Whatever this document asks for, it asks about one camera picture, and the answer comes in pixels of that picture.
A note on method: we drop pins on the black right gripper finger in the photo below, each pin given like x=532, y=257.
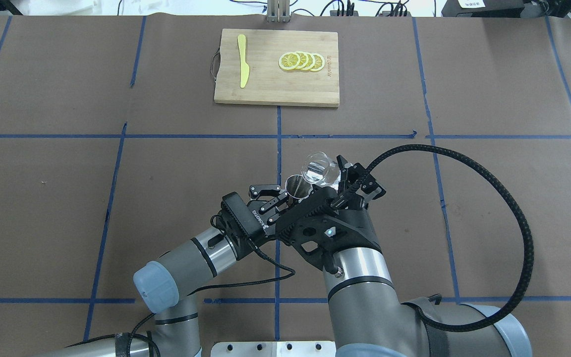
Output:
x=343, y=164

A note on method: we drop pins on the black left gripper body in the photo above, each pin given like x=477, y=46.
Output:
x=257, y=219

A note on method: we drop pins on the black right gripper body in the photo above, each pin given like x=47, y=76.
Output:
x=361, y=229

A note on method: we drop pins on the clear glass cup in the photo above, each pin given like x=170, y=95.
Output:
x=321, y=170

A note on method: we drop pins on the steel jigger measuring cup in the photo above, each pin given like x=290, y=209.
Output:
x=297, y=187

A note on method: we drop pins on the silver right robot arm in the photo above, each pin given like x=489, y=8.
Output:
x=368, y=320

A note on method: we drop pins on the lemon slice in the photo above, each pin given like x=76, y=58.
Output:
x=319, y=63
x=310, y=62
x=304, y=60

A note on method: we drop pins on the bamboo cutting board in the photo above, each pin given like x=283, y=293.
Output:
x=268, y=84

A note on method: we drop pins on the lemon slice nearest knife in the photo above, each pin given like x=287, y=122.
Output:
x=289, y=61

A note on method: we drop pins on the yellow plastic knife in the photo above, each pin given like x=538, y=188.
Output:
x=241, y=41

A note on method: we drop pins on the black box on desk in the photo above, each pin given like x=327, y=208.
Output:
x=483, y=8

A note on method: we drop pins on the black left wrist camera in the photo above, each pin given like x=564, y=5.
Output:
x=239, y=221

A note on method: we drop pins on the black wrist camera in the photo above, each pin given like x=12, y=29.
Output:
x=239, y=221
x=318, y=232

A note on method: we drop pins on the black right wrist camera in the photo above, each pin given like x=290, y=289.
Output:
x=318, y=232

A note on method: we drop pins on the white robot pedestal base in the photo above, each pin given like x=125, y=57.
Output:
x=274, y=349

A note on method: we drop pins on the aluminium frame post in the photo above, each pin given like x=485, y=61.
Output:
x=278, y=11

